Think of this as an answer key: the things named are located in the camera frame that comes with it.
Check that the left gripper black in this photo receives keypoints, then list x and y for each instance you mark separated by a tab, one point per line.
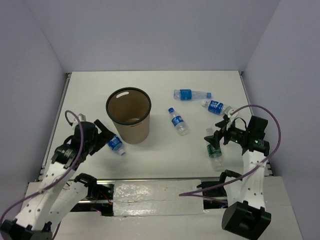
105	135

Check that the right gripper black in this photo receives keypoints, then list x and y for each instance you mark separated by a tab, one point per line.
215	138

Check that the green label bottle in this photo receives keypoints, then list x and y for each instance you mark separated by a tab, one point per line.
216	158

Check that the blue label bottle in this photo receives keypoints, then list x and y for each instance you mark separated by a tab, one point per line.
190	95
216	107
178	122

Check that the blue label bottle top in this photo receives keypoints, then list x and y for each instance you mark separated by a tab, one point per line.
190	95

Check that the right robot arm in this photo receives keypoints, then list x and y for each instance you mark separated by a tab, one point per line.
246	214

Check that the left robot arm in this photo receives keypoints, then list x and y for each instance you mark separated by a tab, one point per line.
41	217

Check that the brown bin with black rim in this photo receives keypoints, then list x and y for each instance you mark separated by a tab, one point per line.
129	108

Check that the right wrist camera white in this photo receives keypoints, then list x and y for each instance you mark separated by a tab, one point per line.
230	113

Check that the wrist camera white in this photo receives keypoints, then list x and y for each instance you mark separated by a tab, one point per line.
230	113
80	118

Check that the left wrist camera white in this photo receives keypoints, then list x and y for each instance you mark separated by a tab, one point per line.
80	118

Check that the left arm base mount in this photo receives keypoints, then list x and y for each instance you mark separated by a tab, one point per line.
100	201

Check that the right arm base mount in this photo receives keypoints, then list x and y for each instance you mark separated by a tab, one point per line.
218	193

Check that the silver foil covered rail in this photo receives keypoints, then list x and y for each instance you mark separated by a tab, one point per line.
156	198

